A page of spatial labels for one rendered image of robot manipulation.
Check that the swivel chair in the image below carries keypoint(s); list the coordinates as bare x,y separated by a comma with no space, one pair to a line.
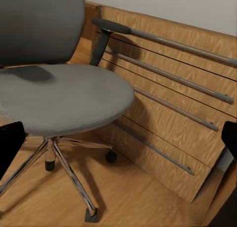
50,98

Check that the bookcase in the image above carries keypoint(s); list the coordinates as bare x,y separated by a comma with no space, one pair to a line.
82,54

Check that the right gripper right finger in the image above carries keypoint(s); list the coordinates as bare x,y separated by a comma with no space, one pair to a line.
229,137

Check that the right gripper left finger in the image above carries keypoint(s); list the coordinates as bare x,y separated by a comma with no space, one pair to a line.
12,137

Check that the cabinet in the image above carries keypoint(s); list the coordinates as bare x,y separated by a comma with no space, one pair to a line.
223,208
185,84

